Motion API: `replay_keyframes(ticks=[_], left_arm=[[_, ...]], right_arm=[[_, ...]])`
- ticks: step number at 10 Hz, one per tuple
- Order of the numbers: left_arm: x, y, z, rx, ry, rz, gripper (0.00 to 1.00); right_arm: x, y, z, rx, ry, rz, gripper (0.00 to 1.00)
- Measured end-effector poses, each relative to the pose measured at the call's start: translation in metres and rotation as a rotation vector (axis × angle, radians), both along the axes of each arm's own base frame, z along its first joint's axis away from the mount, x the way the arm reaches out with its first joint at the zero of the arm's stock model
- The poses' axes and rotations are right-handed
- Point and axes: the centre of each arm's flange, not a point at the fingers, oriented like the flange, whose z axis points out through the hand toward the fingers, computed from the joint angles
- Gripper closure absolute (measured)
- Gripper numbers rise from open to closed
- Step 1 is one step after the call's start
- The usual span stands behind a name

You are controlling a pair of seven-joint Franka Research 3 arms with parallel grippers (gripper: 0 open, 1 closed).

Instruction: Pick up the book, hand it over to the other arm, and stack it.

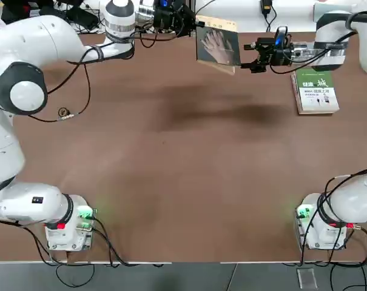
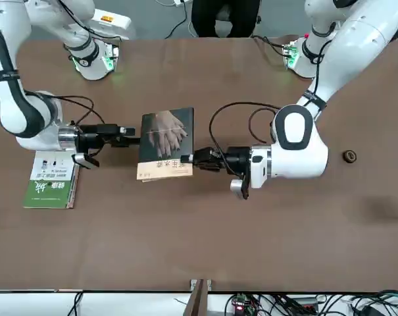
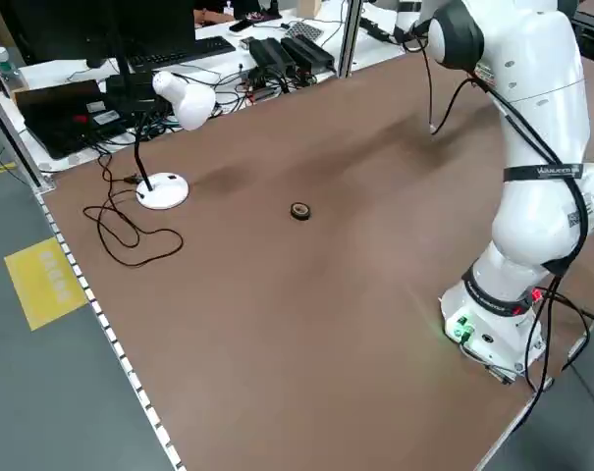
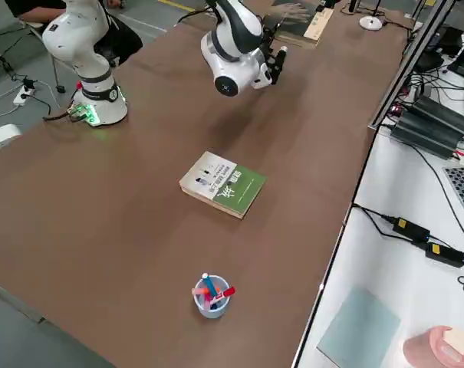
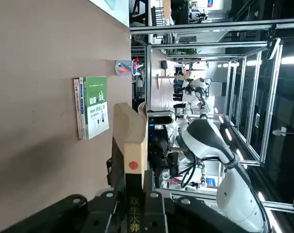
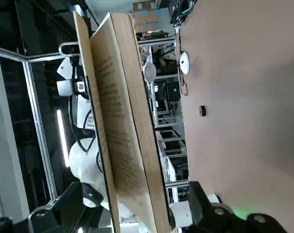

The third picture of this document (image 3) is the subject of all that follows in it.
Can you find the black lamp cable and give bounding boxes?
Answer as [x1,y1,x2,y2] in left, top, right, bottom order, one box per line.
[82,151,186,269]

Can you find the clear bottle white cap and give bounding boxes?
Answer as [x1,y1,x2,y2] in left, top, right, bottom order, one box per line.
[0,46,26,98]

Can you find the black flat box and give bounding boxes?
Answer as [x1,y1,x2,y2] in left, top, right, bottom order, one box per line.
[104,73,163,113]

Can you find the aluminium frame post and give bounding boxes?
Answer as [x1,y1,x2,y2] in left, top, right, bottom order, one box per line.
[336,0,365,79]

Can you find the black keyboard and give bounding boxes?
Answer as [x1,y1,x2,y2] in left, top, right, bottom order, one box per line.
[128,36,237,69]

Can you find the white desk lamp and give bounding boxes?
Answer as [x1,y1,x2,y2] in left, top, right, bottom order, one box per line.
[133,71,217,212]

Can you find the dotted calibration board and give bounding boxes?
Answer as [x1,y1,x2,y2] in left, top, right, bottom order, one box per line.
[282,20,326,41]

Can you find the black power supply unit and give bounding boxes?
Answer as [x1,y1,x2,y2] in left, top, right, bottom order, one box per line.
[248,37,297,76]
[280,34,337,71]

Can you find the black monitor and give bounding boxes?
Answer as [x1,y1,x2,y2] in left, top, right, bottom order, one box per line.
[6,0,197,89]

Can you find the black equipment case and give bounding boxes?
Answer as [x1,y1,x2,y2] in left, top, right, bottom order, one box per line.
[14,78,131,161]

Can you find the black power strip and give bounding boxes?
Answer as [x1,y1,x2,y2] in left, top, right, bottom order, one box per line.
[358,17,394,44]

